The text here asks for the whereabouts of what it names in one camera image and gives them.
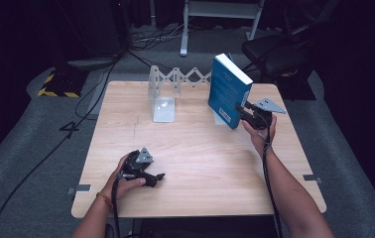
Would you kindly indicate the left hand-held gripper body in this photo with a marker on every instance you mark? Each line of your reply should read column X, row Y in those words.
column 136, row 167

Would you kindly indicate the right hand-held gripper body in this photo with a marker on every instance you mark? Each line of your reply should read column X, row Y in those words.
column 261, row 119

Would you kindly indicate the blue book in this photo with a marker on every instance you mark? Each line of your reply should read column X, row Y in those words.
column 226, row 89

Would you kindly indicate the white expandable bookend rack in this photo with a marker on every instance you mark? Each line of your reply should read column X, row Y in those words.
column 164, row 109

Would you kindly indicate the person's right hand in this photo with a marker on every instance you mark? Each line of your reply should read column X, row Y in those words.
column 261, row 139

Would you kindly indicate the person's left hand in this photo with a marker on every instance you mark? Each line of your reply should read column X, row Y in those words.
column 122, row 188

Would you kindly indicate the black chair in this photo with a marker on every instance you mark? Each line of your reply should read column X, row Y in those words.
column 274, row 53

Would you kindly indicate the person's dark lap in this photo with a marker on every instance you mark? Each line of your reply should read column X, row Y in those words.
column 208, row 228

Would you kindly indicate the white metal stand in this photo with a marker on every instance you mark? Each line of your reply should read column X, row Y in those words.
column 222, row 10

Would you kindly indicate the black yellow striped base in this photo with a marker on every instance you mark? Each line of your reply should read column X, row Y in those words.
column 63, row 84

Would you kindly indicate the grey table edge bracket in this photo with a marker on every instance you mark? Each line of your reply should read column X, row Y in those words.
column 312, row 178
column 80, row 188

